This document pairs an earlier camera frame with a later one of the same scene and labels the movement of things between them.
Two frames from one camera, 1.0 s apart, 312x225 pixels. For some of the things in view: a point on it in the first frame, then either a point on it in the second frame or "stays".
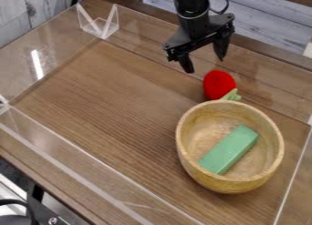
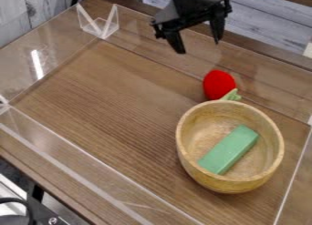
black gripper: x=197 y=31 -> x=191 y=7
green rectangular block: x=224 y=155 stays
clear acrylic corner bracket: x=101 y=26 stays
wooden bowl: x=231 y=145 stays
